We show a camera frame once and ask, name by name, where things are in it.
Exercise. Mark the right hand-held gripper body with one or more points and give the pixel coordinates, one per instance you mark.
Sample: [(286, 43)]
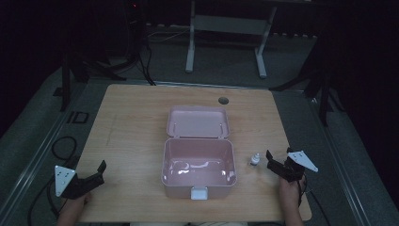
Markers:
[(295, 168)]

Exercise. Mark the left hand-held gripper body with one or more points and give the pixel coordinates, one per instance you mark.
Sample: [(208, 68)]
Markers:
[(67, 185)]

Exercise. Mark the person's left hand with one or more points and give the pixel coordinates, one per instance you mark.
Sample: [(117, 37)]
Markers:
[(82, 201)]

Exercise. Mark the person's right hand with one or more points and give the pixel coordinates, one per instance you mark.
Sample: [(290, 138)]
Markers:
[(290, 190)]

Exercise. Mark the small white dropper bottle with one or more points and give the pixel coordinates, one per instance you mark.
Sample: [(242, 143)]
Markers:
[(255, 159)]

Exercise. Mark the pink plastic storage box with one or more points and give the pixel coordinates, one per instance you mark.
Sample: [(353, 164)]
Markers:
[(199, 157)]

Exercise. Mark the black tripod stand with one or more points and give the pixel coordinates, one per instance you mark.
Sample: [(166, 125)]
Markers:
[(81, 69), (323, 84)]

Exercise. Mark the grey round table grommet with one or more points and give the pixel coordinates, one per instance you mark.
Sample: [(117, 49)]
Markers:
[(223, 100)]

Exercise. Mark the white metal desk frame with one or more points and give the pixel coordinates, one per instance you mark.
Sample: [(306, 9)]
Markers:
[(226, 26)]

